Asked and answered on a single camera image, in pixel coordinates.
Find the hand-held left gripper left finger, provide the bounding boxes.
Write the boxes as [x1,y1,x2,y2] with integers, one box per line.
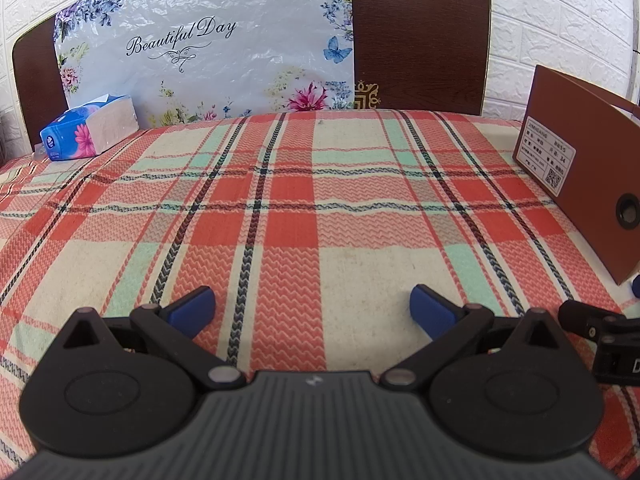
[60,286,247,392]

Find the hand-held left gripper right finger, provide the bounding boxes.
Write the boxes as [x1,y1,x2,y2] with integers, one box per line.
[380,285,568,392]

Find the brown cardboard shoe box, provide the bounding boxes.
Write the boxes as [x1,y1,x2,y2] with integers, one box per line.
[513,64,640,286]

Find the red plaid blanket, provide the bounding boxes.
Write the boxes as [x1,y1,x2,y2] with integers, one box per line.
[0,107,640,480]

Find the blue floral tissue pack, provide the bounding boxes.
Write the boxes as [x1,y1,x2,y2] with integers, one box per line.
[40,94,140,162]

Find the floral printed plastic bag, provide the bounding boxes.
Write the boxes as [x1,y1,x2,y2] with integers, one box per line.
[52,0,357,128]

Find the dark brown wooden headboard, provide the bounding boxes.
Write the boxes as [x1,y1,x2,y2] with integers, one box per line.
[12,0,493,161]

